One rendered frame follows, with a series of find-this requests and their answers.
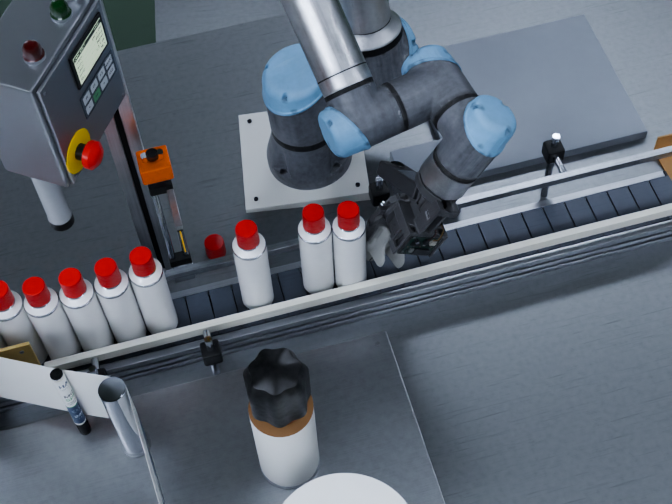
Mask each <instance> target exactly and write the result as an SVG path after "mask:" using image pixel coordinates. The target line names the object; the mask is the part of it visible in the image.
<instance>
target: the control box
mask: <svg viewBox="0 0 672 504"><path fill-rule="evenodd" d="M51 2H52V0H12V1H11V3H10V4H9V6H8V7H7V9H6V10H5V12H4V13H3V15H2V16H1V17H0V159H1V161H2V163H3V165H4V167H5V169H6V170H8V171H11V172H14V173H18V174H21V175H25V176H28V177H32V178H35V179H39V180H42V181H46V182H50V183H53V184H57V185H60V186H64V187H69V186H70V184H71V183H75V181H76V180H77V178H78V176H79V174H80V173H81V171H82V169H83V165H82V161H80V160H77V159H76V158H75V151H76V148H77V146H78V145H79V144H80V143H83V144H87V142H88V141H90V140H96V141H99V140H100V138H101V137H102V135H103V133H104V131H105V130H106V128H107V126H108V124H109V123H110V121H111V119H112V118H113V116H114V114H115V112H116V111H117V109H118V107H119V106H120V104H121V102H122V100H123V99H124V97H125V95H126V93H125V89H124V86H123V82H122V78H121V75H120V71H119V68H118V64H117V61H116V57H115V54H114V50H113V47H112V43H111V40H110V36H109V32H108V29H107V25H106V22H105V18H104V15H103V11H102V8H101V4H100V1H99V0H72V1H67V3H68V6H69V7H70V8H71V10H72V13H73V15H72V18H71V19H70V20H69V21H67V22H65V23H55V22H53V21H52V19H51V16H50V8H49V6H50V4H51ZM97 12H100V14H101V18H102V21H103V25H104V28H105V32H106V35H107V39H108V42H109V44H108V46H107V47H106V49H105V50H104V52H103V54H102V55H101V57H100V59H99V60H98V62H97V64H96V65H95V67H94V68H93V70H92V72H91V73H90V75H89V77H88V78H87V80H86V82H85V83H84V85H83V86H82V88H81V90H78V88H77V85H76V82H75V79H74V76H73V73H72V70H71V67H70V64H69V61H68V58H69V57H70V55H71V53H72V52H73V50H74V49H75V47H76V45H77V44H78V42H79V41H80V39H81V38H82V36H83V34H84V33H85V31H86V30H87V28H88V26H89V25H90V23H91V22H92V20H93V18H94V17H95V15H96V14H97ZM27 40H35V41H37V42H39V43H40V45H41V48H43V49H44V51H45V54H46V58H45V60H44V61H43V62H42V63H40V64H38V65H34V66H32V65H28V64H26V63H25V62H24V60H23V56H22V55H23V52H22V46H23V44H24V43H25V42H26V41H27ZM110 49H111V50H112V54H113V57H114V61H115V64H116V68H117V71H116V72H115V74H114V76H113V77H112V79H111V81H110V83H109V84H108V86H107V88H106V89H105V91H104V93H103V94H102V96H101V98H100V99H99V101H98V103H97V104H96V106H95V108H94V109H93V111H92V113H91V114H90V116H89V118H88V119H87V120H86V117H85V114H84V111H83V108H82V105H81V102H80V98H81V97H82V95H83V93H84V92H85V90H86V88H87V87H88V85H89V83H90V82H91V80H92V79H93V77H94V75H95V74H96V72H97V70H98V69H99V67H100V65H101V64H102V62H103V60H104V59H105V57H106V55H107V54H108V52H109V51H110Z"/></svg>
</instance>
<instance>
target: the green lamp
mask: <svg viewBox="0 0 672 504"><path fill-rule="evenodd" d="M49 8H50V16H51V19H52V21H53V22H55V23H65V22H67V21H69V20H70V19H71V18H72V15H73V13H72V10H71V8H70V7H69V6H68V3H67V2H66V1H65V0H52V2H51V4H50V6H49Z"/></svg>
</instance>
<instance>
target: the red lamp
mask: <svg viewBox="0 0 672 504"><path fill-rule="evenodd" d="M22 52H23V55H22V56H23V60H24V62H25V63H26V64H28V65H32V66H34V65H38V64H40V63H42V62H43V61H44V60H45V58H46V54H45V51H44V49H43V48H41V45H40V43H39V42H37V41H35V40H27V41H26V42H25V43H24V44H23V46H22Z"/></svg>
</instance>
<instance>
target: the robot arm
mask: <svg viewBox="0 0 672 504"><path fill-rule="evenodd" d="M280 1H281V3H282V5H283V7H284V10H285V12H286V14H287V16H288V19H289V21H290V23H291V25H292V28H293V30H294V32H295V34H296V37H297V39H298V41H299V43H300V44H294V45H290V46H288V47H285V48H283V49H281V50H280V51H278V52H277V53H276V54H275V55H273V56H272V57H271V59H270V60H269V61H268V63H267V64H266V66H265V69H264V71H263V75H262V87H263V88H262V95H263V100H264V103H265V105H266V108H267V113H268V118H269V123H270V127H271V134H270V138H269V142H268V145H267V160H268V165H269V169H270V171H271V173H272V174H273V176H274V177H275V178H276V179H277V180H278V181H279V182H280V183H282V184H284V185H285V186H288V187H290V188H293V189H298V190H315V189H320V188H323V187H326V186H329V185H331V184H332V183H334V182H336V181H337V180H338V179H340V178H341V177H342V176H343V175H344V174H345V172H346V171H347V170H348V168H349V166H350V163H351V160H352V155H354V154H356V153H359V152H361V151H364V150H368V149H370V148H371V147H372V146H374V145H376V144H378V143H381V142H383V141H385V140H387V139H389V138H392V137H394V136H396V135H398V134H400V133H403V132H405V131H408V130H410V129H412V128H414V127H416V126H419V125H421V124H423V123H425V122H427V121H430V120H431V122H432V123H433V125H434V126H435V128H436V129H437V130H438V131H439V132H440V134H441V135H442V137H443V138H442V140H441V141H440V142H439V143H438V145H437V146H436V147H435V149H434V150H433V151H432V152H431V154H430V155H429V156H428V157H427V159H426V160H425V161H424V162H423V164H422V165H421V168H420V170H419V171H418V172H416V171H414V170H412V169H411V168H409V167H408V166H406V165H405V164H403V163H402V162H399V161H390V162H389V161H380V162H379V165H378V169H377V172H376V173H377V175H378V176H379V177H381V178H382V179H384V180H385V181H387V182H388V183H390V184H391V185H393V186H394V187H396V188H397V189H399V190H400V191H401V192H402V193H397V194H395V195H393V196H391V197H389V198H388V200H386V201H385V202H384V203H383V205H380V206H379V207H378V209H377V210H376V211H375V212H374V213H373V214H372V215H371V216H370V218H369V219H368V221H367V225H366V259H367V261H373V260H374V261H375V262H376V264H377V265H378V266H379V267H382V266H383V264H384V262H385V254H387V256H388V257H389V258H390V260H391V261H392V262H393V264H394V265H395V266H396V267H397V268H401V267H402V266H403V265H404V263H405V254H409V255H422V256H429V257H431V256H432V255H433V254H434V253H435V252H436V250H437V249H438V248H439V247H440V246H441V245H442V244H443V242H444V241H445V240H446V239H447V238H448V235H447V233H446V230H445V228H444V225H443V223H442V221H443V220H444V219H445V218H446V217H452V218H455V217H456V216H457V215H458V214H459V213H460V211H459V209H458V206H457V204H456V201H457V200H458V199H459V198H461V197H462V196H463V194H464V193H465V192H466V191H467V190H468V189H469V187H470V186H471V185H472V184H473V183H474V182H475V180H476V179H477V178H478V177H479V176H480V175H481V174H482V172H483V171H484V170H485V169H486V168H487V167H488V165H489V164H490V163H491V162H492V161H493V160H494V158H495V157H496V156H498V155H499V154H500V153H501V152H502V151H503V150H504V148H505V145H506V144H507V142H508V141H509V140H510V139H511V137H512V136H513V135H514V133H515V131H516V119H515V116H514V114H513V112H512V111H511V110H510V108H509V107H508V106H505V105H503V103H502V101H501V100H499V99H498V98H496V97H493V96H490V95H480V96H478V95H477V93H476V92H475V90H474V89H473V87H472V86H471V84H470V83H469V81H468V80H467V78H466V77H465V75H464V74H463V72H462V70H461V67H460V66H459V64H458V63H457V62H456V61H455V60H454V59H453V57H452V56H451V55H450V54H449V53H448V52H447V50H446V49H445V48H444V47H442V46H440V45H434V44H433V45H427V46H424V47H421V48H418V45H417V44H416V42H415V40H416V38H415V35H414V33H413V31H412V29H411V27H410V26H409V24H408V23H407V22H406V21H405V20H404V19H403V18H401V17H399V15H398V14H397V13H396V12H394V11H393V10H391V9H390V5H389V0H280ZM438 243H439V244H438ZM437 244H438V245H437ZM436 245H437V246H436ZM435 246H436V247H435Z"/></svg>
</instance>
